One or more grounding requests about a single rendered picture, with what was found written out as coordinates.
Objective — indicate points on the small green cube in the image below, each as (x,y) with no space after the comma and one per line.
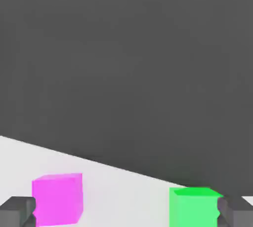
(193,209)

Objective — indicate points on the small magenta cube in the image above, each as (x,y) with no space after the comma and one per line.
(57,199)

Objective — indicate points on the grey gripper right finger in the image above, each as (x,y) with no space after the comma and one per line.
(235,213)

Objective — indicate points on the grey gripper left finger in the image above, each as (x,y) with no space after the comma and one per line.
(13,211)

